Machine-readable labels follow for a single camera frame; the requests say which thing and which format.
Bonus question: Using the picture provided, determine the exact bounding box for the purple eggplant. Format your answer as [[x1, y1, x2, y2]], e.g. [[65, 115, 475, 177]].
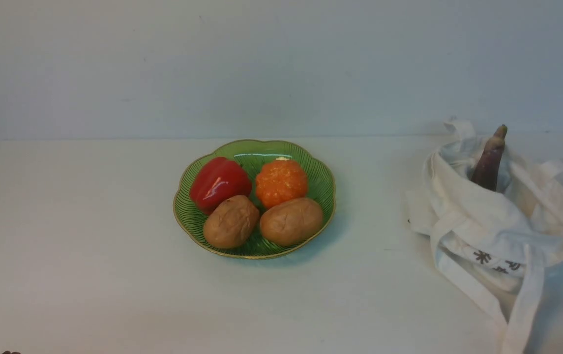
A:
[[470, 124, 508, 191]]

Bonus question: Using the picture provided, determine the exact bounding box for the white cloth bag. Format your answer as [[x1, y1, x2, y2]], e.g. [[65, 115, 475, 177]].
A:
[[406, 118, 563, 354]]

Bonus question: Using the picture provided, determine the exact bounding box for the orange pumpkin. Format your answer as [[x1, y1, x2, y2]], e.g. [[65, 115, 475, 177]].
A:
[[255, 159, 308, 210]]

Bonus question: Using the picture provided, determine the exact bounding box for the right brown potato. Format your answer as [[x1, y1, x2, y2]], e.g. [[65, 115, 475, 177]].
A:
[[260, 197, 324, 247]]

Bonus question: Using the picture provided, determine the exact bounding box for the brown potato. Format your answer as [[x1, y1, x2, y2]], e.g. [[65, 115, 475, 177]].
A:
[[260, 197, 324, 247], [203, 195, 260, 249]]

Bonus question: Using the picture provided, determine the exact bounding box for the red bell pepper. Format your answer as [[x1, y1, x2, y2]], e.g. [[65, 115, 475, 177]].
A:
[[189, 157, 252, 215]]

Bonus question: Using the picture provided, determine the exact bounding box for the left brown potato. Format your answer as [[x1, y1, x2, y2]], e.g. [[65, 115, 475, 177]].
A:
[[203, 195, 260, 249]]

